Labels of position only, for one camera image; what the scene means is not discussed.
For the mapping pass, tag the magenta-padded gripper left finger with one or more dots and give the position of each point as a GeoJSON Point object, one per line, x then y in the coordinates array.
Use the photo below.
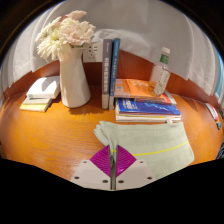
{"type": "Point", "coordinates": [90, 175]}

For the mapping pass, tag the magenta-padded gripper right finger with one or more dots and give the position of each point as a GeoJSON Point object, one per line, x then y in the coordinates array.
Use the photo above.
{"type": "Point", "coordinates": [135, 175]}

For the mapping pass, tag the grey-green towel with yellow stripe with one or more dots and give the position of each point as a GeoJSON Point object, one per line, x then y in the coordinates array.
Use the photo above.
{"type": "Point", "coordinates": [156, 140]}

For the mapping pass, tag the flat white book under stack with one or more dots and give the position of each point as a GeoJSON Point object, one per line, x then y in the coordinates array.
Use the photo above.
{"type": "Point", "coordinates": [143, 118]}

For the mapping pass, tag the flat blue book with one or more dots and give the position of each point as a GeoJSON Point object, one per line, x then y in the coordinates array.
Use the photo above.
{"type": "Point", "coordinates": [146, 107]}

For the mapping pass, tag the flat red book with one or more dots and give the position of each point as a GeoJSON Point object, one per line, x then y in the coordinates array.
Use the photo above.
{"type": "Point", "coordinates": [165, 100]}

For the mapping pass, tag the flat orange book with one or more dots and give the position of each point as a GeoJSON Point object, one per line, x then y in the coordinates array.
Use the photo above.
{"type": "Point", "coordinates": [133, 88]}

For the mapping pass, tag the flat yellow book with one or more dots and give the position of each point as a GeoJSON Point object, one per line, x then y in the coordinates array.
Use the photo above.
{"type": "Point", "coordinates": [33, 107]}

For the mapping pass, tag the thin pale book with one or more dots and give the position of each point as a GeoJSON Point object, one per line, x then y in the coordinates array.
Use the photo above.
{"type": "Point", "coordinates": [36, 100]}

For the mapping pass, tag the white ceramic vase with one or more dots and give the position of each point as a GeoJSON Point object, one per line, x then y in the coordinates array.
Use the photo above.
{"type": "Point", "coordinates": [73, 83]}

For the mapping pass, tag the small dark object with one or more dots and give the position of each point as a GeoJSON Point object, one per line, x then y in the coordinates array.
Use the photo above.
{"type": "Point", "coordinates": [218, 125]}

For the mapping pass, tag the thick white book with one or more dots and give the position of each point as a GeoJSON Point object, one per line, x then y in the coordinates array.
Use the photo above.
{"type": "Point", "coordinates": [44, 87]}

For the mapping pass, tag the red booklet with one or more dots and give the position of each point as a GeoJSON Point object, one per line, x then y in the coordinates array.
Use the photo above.
{"type": "Point", "coordinates": [212, 111]}

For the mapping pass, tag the clear plastic bottle green label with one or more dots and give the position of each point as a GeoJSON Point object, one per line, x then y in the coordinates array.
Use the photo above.
{"type": "Point", "coordinates": [160, 78]}

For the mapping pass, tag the upright grey book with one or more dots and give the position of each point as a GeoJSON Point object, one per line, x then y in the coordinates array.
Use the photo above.
{"type": "Point", "coordinates": [106, 73]}

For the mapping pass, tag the upright blue book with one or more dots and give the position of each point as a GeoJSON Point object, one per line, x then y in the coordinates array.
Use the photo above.
{"type": "Point", "coordinates": [114, 70]}

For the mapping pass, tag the white and pink flower bouquet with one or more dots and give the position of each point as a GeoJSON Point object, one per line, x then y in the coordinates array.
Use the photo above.
{"type": "Point", "coordinates": [65, 33]}

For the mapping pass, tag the white curtain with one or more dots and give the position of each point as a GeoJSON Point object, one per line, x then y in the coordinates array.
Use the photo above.
{"type": "Point", "coordinates": [150, 26]}

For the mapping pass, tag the white wall socket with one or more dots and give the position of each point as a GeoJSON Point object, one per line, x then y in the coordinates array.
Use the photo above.
{"type": "Point", "coordinates": [94, 53]}

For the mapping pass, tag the window with frame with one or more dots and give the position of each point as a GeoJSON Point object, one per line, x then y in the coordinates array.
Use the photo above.
{"type": "Point", "coordinates": [220, 76]}

